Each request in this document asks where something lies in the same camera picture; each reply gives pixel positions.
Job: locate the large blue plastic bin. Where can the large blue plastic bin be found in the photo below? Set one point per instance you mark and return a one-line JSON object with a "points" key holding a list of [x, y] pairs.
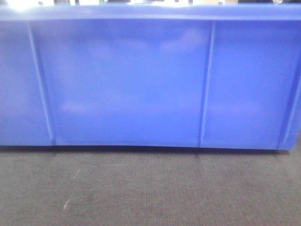
{"points": [[203, 76]]}

